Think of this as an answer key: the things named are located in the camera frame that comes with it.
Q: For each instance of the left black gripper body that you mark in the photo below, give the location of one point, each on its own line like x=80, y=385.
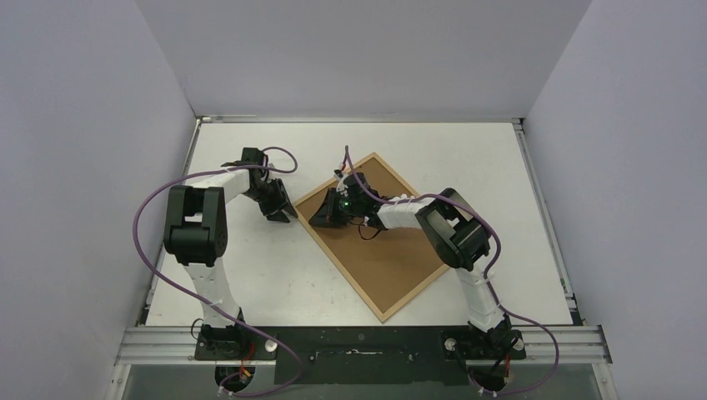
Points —
x=268, y=197

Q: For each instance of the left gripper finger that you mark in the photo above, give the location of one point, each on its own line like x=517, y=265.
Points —
x=278, y=217
x=287, y=206

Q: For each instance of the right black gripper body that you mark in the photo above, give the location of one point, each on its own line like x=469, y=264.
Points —
x=337, y=205

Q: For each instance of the wooden picture frame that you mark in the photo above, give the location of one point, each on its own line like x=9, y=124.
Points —
x=331, y=243

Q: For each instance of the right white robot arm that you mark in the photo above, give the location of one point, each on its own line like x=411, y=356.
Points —
x=457, y=237

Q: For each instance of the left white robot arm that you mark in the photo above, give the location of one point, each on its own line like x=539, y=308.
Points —
x=196, y=233

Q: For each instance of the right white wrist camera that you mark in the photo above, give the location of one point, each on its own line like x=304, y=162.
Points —
x=340, y=175

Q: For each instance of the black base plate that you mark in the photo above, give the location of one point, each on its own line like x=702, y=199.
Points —
x=361, y=355

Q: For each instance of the aluminium rail front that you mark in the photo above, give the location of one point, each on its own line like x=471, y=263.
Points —
x=157, y=346

